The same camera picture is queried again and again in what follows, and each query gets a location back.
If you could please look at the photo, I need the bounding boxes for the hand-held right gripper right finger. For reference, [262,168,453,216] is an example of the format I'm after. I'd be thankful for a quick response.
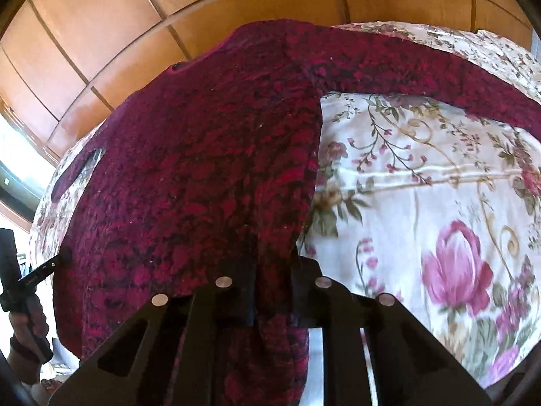
[291,259,493,406]

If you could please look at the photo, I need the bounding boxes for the floral bed sheet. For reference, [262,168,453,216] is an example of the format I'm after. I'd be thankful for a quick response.
[29,22,541,406]

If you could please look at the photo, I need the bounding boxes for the maroon knitted sweater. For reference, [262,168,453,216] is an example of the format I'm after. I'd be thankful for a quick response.
[51,19,541,406]

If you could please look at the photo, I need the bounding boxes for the bright window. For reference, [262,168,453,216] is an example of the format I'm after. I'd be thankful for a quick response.
[0,104,59,221]

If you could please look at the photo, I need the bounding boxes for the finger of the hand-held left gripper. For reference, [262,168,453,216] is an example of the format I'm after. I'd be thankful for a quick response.
[19,250,72,289]

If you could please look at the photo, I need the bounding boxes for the person's left hand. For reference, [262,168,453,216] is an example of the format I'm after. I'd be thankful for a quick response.
[8,293,48,349]

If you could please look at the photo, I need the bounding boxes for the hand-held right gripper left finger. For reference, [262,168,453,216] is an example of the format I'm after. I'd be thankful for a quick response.
[48,268,259,406]

